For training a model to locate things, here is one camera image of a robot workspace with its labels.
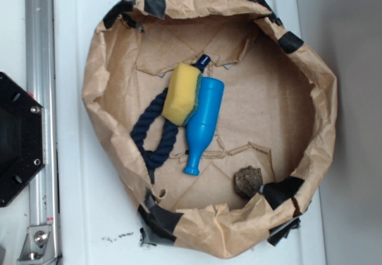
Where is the brown grey rock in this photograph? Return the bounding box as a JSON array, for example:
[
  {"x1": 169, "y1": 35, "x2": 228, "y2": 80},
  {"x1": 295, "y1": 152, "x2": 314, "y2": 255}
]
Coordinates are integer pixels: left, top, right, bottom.
[{"x1": 234, "y1": 166, "x2": 263, "y2": 199}]

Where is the blue plastic bottle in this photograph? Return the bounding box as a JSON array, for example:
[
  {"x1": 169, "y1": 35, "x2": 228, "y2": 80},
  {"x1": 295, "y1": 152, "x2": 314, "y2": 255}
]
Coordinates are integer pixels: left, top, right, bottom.
[{"x1": 184, "y1": 78, "x2": 224, "y2": 175}]

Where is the yellow green sponge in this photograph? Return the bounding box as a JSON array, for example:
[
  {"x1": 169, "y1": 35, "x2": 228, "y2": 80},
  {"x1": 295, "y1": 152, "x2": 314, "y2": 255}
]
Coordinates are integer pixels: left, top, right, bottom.
[{"x1": 162, "y1": 63, "x2": 202, "y2": 126}]

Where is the brown paper bag bin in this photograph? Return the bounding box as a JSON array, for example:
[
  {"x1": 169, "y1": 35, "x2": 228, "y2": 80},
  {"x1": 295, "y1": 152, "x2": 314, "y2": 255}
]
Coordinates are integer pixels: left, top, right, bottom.
[{"x1": 82, "y1": 0, "x2": 337, "y2": 258}]

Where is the navy blue rope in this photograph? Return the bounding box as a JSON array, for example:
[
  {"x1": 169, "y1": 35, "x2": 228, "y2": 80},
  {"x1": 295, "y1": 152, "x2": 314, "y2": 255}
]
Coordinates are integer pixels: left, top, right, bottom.
[{"x1": 130, "y1": 54, "x2": 212, "y2": 170}]

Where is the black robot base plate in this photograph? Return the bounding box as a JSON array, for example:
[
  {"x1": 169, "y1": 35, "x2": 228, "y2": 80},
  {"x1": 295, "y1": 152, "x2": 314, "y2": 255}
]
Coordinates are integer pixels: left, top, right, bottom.
[{"x1": 1, "y1": 72, "x2": 45, "y2": 208}]

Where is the aluminium extrusion rail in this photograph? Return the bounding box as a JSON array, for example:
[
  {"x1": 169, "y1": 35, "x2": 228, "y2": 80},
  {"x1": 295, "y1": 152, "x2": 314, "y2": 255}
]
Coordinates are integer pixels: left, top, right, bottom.
[{"x1": 25, "y1": 0, "x2": 63, "y2": 264}]

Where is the metal corner bracket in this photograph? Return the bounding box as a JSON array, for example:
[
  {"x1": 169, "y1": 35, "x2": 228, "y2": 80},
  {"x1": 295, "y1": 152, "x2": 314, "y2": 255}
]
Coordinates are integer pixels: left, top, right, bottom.
[{"x1": 17, "y1": 225, "x2": 55, "y2": 264}]

